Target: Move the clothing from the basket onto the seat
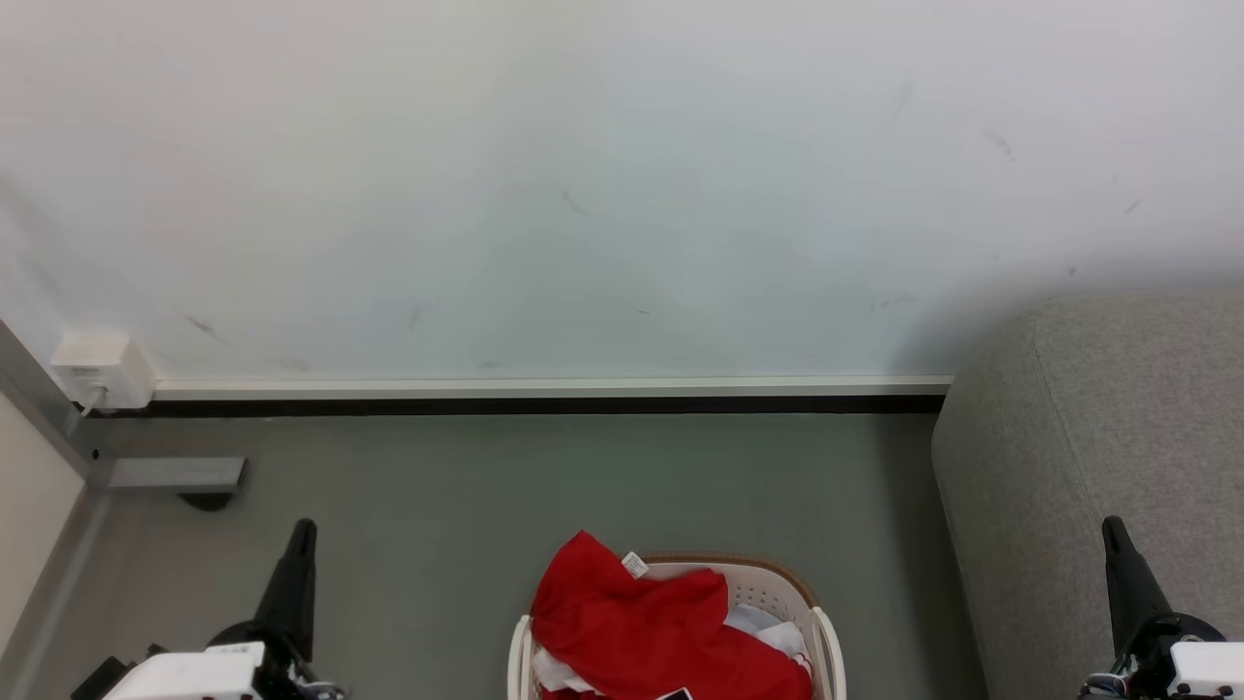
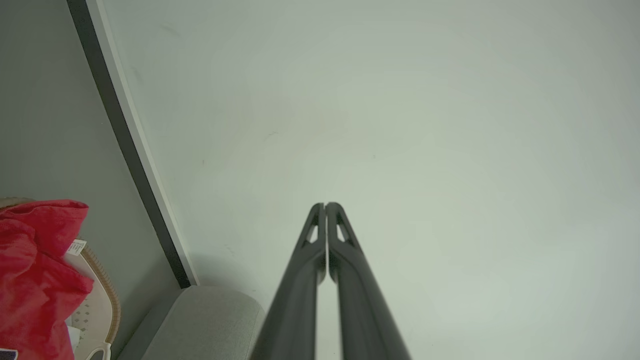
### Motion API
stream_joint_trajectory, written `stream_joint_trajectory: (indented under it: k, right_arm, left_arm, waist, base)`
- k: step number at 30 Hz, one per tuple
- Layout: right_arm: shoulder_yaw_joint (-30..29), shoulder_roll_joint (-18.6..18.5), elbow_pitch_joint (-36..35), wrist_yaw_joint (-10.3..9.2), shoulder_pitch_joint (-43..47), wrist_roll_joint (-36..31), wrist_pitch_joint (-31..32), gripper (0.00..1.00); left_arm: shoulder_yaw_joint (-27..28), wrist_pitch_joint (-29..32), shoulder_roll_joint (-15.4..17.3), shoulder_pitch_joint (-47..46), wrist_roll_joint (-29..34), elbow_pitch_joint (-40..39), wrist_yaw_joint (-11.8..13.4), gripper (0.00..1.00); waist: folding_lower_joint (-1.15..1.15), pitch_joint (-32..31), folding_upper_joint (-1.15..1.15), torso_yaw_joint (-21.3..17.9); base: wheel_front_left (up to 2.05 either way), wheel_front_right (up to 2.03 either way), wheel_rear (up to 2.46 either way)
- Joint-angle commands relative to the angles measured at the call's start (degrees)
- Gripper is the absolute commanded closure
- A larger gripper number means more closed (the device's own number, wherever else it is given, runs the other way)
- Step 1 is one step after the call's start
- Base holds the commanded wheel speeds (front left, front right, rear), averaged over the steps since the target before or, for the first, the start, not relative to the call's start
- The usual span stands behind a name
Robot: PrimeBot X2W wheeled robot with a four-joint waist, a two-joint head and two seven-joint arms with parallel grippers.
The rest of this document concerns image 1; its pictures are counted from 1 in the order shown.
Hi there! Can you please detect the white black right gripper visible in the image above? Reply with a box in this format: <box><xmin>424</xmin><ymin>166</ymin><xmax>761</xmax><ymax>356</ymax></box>
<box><xmin>1082</xmin><ymin>515</ymin><xmax>1244</xmax><ymax>700</ymax></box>

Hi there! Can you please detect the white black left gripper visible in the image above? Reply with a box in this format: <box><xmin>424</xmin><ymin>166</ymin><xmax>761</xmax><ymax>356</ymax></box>
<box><xmin>102</xmin><ymin>518</ymin><xmax>343</xmax><ymax>700</ymax></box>

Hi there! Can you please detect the red sweatshirt with black print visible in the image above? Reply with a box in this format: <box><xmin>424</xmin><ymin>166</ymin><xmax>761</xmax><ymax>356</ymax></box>
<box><xmin>530</xmin><ymin>530</ymin><xmax>813</xmax><ymax>700</ymax></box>

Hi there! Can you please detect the white plastic laundry basket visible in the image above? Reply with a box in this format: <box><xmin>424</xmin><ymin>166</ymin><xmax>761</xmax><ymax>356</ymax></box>
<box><xmin>506</xmin><ymin>553</ymin><xmax>847</xmax><ymax>700</ymax></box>

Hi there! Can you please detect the grey fabric sofa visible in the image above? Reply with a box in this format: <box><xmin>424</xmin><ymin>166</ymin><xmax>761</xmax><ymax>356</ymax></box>
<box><xmin>931</xmin><ymin>290</ymin><xmax>1244</xmax><ymax>700</ymax></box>

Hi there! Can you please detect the white and black baseboard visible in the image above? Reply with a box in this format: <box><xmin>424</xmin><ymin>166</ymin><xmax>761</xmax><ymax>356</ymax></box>
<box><xmin>92</xmin><ymin>375</ymin><xmax>954</xmax><ymax>420</ymax></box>

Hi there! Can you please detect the white cloth garment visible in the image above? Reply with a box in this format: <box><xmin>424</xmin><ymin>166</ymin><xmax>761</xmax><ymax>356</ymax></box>
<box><xmin>533</xmin><ymin>603</ymin><xmax>813</xmax><ymax>696</ymax></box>

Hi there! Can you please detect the white wall junction box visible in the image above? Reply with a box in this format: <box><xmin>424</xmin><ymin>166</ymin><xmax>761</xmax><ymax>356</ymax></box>
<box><xmin>49</xmin><ymin>330</ymin><xmax>158</xmax><ymax>412</ymax></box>

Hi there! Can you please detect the grey metal door frame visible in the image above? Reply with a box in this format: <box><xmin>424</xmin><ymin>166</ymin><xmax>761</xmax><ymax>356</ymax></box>
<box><xmin>0</xmin><ymin>319</ymin><xmax>114</xmax><ymax>700</ymax></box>

